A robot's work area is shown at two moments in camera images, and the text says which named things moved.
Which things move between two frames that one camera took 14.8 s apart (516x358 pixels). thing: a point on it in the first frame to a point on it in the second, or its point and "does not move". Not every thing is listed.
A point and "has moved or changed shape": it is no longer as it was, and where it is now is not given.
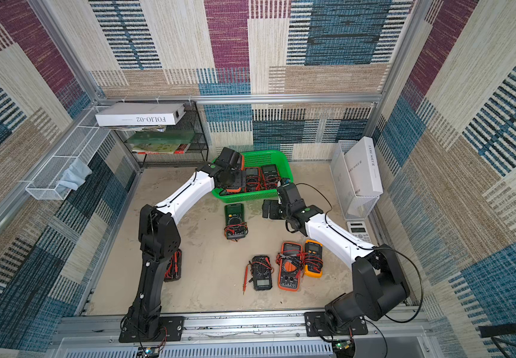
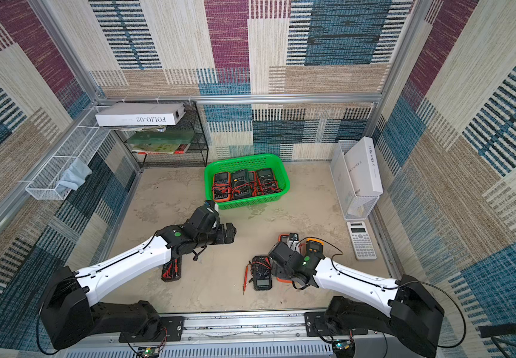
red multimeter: [253, 182] has moved or changed shape
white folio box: [140, 113] does not move
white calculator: [359, 230] does not move
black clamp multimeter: [262, 272] does not move
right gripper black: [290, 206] to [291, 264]
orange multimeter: [242, 167] has moved or changed shape
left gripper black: [240, 179] to [221, 237]
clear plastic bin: [354, 206] does not move
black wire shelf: [185, 144] does not move
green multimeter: [236, 228] to [241, 184]
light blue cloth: [74, 175] does not move
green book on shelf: [159, 141] does not move
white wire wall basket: [66, 168] does not move
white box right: [363, 167] does not move
